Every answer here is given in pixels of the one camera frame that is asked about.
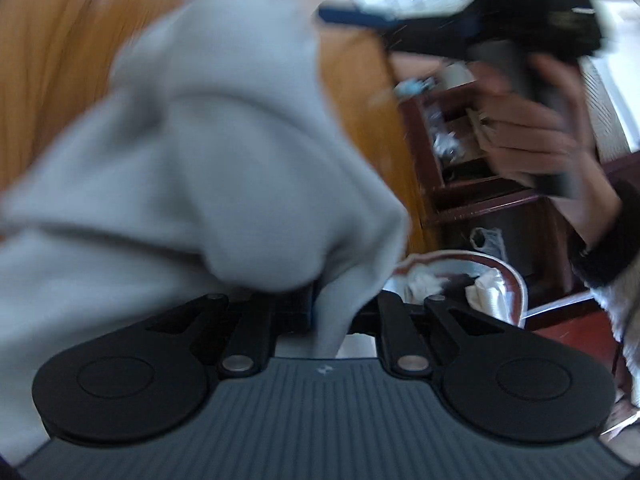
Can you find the person's right hand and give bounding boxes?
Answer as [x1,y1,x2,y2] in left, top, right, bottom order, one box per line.
[472,54,623,248]

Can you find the person's fluffy clothing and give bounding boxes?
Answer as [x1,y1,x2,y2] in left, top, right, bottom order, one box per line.
[590,260,640,411]

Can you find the checkered rug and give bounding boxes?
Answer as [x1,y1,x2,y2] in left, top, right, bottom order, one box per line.
[392,250,528,331]

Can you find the dark wooden desk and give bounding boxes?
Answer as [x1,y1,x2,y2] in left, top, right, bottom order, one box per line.
[395,80,640,406]

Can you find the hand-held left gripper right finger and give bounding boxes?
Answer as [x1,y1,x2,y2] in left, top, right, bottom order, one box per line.
[349,292,501,378]

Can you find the person's right forearm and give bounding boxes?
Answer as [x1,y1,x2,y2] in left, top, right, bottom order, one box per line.
[567,180,640,291]

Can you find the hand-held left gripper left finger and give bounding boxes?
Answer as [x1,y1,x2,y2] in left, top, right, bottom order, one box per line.
[147,285,316,378]

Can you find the light grey sweatshirt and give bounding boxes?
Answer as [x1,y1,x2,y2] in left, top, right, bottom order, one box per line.
[0,0,413,466]

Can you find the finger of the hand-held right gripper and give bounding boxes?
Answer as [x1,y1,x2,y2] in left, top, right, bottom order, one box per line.
[317,4,481,56]

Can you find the trash bin with plastic liner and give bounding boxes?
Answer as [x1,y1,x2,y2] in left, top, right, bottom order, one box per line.
[469,226,511,261]

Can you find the small teal container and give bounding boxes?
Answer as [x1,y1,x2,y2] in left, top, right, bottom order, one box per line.
[394,77,437,98]

